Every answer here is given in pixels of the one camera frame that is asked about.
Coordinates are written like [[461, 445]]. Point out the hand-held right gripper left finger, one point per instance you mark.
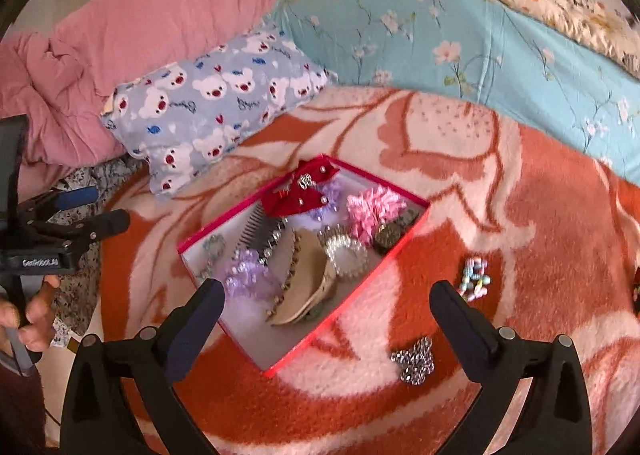
[[195, 325]]

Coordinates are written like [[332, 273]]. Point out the person's left hand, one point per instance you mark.
[[40, 310]]

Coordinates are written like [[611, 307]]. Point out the pink quilt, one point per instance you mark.
[[125, 35]]

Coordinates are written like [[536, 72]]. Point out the grey floral bed sheet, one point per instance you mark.
[[80, 285]]

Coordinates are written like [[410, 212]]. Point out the blue floral pillow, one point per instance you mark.
[[450, 10]]

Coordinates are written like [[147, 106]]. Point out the cream cartoon print pillow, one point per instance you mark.
[[560, 0]]

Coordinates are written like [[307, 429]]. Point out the orange and cream blanket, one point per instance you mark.
[[550, 235]]

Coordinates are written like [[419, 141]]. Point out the purple ribbon hair flower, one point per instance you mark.
[[330, 190], [247, 272]]

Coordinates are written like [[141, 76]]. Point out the person's left forearm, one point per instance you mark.
[[20, 410]]

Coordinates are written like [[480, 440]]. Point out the beige claw hair clip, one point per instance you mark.
[[305, 265]]

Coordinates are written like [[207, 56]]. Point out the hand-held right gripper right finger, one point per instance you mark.
[[465, 330]]

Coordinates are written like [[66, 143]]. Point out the pink ribbon hair flower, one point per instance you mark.
[[370, 212]]

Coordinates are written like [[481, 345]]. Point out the red cardboard box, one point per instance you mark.
[[295, 335]]

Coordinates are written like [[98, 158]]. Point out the dark sequin hair clip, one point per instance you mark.
[[390, 235]]

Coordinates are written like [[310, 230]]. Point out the bear print pillow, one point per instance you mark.
[[210, 100]]

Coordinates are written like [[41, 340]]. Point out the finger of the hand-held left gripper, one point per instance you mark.
[[107, 222], [80, 197]]

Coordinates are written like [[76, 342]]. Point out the red bow hair clip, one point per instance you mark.
[[300, 200]]

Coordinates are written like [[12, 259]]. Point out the black hair comb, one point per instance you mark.
[[255, 230]]

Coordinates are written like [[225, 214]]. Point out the silver rhinestone bow clip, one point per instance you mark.
[[415, 362]]

